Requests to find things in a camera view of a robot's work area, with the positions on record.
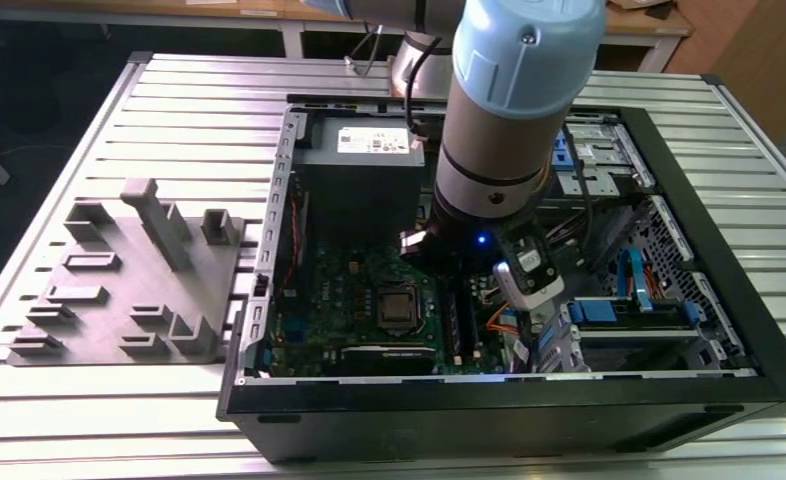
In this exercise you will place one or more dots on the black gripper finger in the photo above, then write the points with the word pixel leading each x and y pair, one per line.
pixel 412 243

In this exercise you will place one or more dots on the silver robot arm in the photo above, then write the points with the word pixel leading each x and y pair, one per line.
pixel 499 125

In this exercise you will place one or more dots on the black RAM slot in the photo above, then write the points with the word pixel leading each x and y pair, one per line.
pixel 440 325

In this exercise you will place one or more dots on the silver CPU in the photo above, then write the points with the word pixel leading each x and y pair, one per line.
pixel 397 306

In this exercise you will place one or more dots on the grey Dell power supply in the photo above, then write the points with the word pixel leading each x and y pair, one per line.
pixel 365 190

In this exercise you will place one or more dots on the green motherboard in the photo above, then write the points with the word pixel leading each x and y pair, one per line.
pixel 339 285

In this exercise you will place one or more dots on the black graphics card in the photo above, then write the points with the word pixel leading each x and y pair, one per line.
pixel 392 357

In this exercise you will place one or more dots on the blue plastic drive latch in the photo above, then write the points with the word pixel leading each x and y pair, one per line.
pixel 563 160

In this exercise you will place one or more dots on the blue disk carrier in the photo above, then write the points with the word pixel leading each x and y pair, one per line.
pixel 606 312

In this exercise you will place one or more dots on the metal disk bay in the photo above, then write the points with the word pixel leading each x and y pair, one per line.
pixel 559 350

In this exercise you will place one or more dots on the metal optical drive bay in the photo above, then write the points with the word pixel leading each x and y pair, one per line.
pixel 606 150

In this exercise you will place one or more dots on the black PC case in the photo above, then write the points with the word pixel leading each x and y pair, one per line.
pixel 499 415

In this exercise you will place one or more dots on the grey parts rack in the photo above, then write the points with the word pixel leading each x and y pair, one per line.
pixel 139 280

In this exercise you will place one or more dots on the wooden cabinet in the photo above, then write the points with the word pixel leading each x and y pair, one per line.
pixel 752 60

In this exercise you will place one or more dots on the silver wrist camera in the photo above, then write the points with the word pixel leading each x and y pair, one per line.
pixel 532 285

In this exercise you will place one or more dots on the wooden desk white frame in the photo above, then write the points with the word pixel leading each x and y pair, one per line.
pixel 646 22
pixel 165 10

